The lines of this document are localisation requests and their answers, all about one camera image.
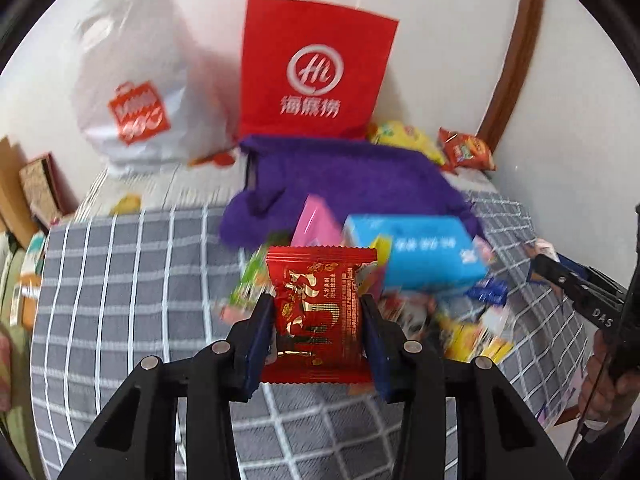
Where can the red snack packet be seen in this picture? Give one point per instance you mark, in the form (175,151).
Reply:
(317,310)

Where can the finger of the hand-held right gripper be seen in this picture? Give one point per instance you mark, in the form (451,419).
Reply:
(590,305)
(572,262)

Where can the white plastic bag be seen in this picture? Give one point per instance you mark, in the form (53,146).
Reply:
(135,70)

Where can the pile of mixed snacks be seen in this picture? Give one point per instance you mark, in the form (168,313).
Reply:
(470,340)

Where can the purple towel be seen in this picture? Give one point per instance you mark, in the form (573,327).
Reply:
(350,180)

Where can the blue tissue pack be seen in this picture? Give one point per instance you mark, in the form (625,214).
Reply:
(420,255)

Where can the red paper bag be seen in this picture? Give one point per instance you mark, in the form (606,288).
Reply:
(315,60)

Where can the person's right forearm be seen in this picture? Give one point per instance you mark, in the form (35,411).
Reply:
(597,452)

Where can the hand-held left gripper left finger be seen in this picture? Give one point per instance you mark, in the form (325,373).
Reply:
(255,345)

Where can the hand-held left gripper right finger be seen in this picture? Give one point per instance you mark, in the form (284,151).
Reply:
(376,355)

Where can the orange chip bag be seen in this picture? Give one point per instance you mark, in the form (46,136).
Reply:
(467,152)

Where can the white pink snack packet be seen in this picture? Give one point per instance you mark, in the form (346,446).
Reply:
(540,247)

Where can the yellow chip bag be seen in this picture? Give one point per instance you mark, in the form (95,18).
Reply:
(405,140)

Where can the patterned brown box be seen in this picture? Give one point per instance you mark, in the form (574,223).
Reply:
(42,187)

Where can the brown wooden door frame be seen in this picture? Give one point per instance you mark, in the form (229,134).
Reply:
(520,60)

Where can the grey checked blanket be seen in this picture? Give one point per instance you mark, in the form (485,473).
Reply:
(125,270)

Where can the person's right hand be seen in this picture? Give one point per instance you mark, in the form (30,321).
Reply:
(615,400)

